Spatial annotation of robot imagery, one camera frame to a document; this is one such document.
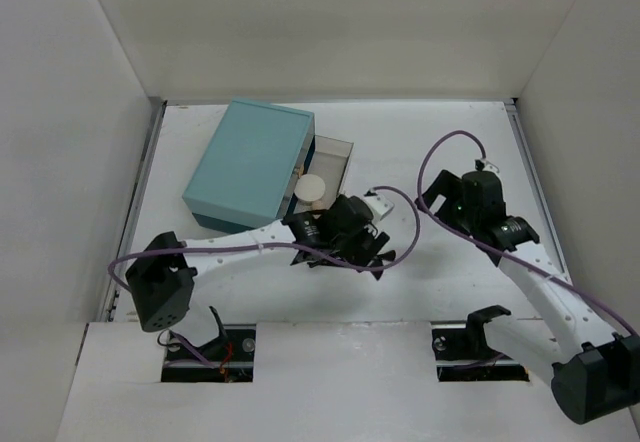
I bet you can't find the white round powder puff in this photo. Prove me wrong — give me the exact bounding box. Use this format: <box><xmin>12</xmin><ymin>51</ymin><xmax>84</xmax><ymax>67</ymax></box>
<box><xmin>294</xmin><ymin>173</ymin><xmax>326</xmax><ymax>204</ymax></box>

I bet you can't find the black fan brush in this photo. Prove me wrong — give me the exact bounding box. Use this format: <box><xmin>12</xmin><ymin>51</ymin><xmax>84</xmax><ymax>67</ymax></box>
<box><xmin>369</xmin><ymin>250</ymin><xmax>397</xmax><ymax>281</ymax></box>

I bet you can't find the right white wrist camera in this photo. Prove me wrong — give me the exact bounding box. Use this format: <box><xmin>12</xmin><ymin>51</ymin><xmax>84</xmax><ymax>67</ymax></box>
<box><xmin>475</xmin><ymin>158</ymin><xmax>500</xmax><ymax>174</ymax></box>

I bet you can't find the purple cable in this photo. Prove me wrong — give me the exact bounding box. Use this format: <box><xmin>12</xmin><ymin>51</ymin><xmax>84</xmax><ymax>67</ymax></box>
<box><xmin>417</xmin><ymin>131</ymin><xmax>640</xmax><ymax>368</ymax></box>
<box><xmin>107</xmin><ymin>185</ymin><xmax>420</xmax><ymax>369</ymax></box>

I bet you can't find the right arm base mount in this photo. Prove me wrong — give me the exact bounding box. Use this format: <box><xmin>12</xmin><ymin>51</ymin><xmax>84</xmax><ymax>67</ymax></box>
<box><xmin>431</xmin><ymin>322</ymin><xmax>530</xmax><ymax>383</ymax></box>

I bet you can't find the teal makeup organizer box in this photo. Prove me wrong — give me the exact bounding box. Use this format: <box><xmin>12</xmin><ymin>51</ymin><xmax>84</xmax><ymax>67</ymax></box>
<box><xmin>182</xmin><ymin>99</ymin><xmax>316</xmax><ymax>233</ymax></box>

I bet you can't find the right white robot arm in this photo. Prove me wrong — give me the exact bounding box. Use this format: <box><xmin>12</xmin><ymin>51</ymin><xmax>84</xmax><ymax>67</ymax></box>
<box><xmin>416</xmin><ymin>170</ymin><xmax>639</xmax><ymax>425</ymax></box>

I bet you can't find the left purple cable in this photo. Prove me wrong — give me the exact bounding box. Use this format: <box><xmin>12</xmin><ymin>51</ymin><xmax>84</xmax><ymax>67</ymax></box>
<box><xmin>107</xmin><ymin>185</ymin><xmax>420</xmax><ymax>369</ymax></box>

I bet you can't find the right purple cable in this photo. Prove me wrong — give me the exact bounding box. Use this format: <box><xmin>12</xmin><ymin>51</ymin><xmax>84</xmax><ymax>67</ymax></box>
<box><xmin>417</xmin><ymin>131</ymin><xmax>640</xmax><ymax>368</ymax></box>

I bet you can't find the clear acrylic drawer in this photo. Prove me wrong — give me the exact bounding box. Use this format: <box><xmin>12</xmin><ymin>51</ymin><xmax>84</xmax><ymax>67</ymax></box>
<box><xmin>304</xmin><ymin>135</ymin><xmax>354</xmax><ymax>209</ymax></box>

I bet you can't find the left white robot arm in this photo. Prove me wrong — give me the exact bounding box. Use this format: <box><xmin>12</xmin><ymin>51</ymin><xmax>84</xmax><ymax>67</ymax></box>
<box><xmin>125</xmin><ymin>191</ymin><xmax>396</xmax><ymax>361</ymax></box>

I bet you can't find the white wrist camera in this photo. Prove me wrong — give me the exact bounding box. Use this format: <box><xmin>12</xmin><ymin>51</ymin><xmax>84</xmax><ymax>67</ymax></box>
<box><xmin>362</xmin><ymin>191</ymin><xmax>394</xmax><ymax>224</ymax></box>
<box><xmin>475</xmin><ymin>158</ymin><xmax>500</xmax><ymax>174</ymax></box>

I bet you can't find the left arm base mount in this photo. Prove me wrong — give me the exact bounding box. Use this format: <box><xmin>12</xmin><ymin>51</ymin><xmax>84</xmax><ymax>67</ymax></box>
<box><xmin>156</xmin><ymin>307</ymin><xmax>257</xmax><ymax>384</ymax></box>

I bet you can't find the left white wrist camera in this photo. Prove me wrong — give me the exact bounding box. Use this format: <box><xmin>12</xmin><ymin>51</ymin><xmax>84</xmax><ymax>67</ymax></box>
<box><xmin>362</xmin><ymin>191</ymin><xmax>394</xmax><ymax>224</ymax></box>

